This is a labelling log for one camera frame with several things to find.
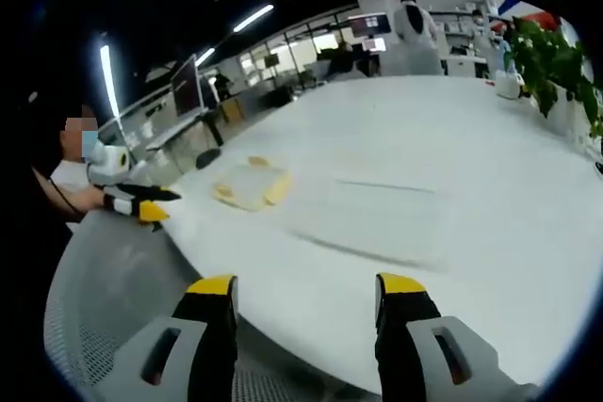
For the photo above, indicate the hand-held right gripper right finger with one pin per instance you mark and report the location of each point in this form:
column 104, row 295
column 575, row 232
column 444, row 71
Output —
column 400, row 336

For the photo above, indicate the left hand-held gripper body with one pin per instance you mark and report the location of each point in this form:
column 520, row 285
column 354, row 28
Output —
column 109, row 162

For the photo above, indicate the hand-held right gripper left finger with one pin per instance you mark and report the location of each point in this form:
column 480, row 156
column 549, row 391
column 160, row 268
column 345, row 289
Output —
column 212, row 336

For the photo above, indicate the grey mesh chair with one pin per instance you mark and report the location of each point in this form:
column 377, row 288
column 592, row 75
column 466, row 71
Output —
column 118, row 270

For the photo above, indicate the grey office desk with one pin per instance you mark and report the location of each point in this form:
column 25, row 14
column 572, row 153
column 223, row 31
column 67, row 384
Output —
column 181, row 131

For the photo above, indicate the black round object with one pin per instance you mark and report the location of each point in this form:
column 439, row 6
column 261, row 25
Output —
column 208, row 157

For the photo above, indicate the long ceiling light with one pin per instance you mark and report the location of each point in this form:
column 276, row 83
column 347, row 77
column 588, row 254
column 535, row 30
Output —
column 253, row 17
column 109, row 77
column 204, row 56

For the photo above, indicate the large dark monitor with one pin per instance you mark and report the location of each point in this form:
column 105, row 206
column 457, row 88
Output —
column 186, row 86

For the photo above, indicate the white plastic jug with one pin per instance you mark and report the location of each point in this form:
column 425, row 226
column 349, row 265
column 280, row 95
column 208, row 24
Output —
column 509, row 86

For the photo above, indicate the green leafy plant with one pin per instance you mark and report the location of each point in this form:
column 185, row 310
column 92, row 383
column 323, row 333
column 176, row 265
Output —
column 546, row 63

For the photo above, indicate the wall-mounted screen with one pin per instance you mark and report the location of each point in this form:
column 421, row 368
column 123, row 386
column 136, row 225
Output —
column 371, row 24

